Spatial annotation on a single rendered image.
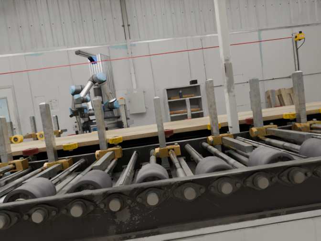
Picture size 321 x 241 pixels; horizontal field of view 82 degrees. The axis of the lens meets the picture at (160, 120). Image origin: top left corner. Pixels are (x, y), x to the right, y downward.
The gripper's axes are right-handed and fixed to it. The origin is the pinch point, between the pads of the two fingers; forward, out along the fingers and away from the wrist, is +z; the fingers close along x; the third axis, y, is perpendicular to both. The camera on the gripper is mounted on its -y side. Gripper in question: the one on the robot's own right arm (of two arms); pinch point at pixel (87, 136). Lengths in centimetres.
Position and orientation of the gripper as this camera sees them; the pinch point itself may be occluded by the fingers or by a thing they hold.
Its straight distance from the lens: 255.7
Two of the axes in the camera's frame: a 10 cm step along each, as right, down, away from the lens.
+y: -0.4, -0.5, 10.0
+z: 1.3, 9.9, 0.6
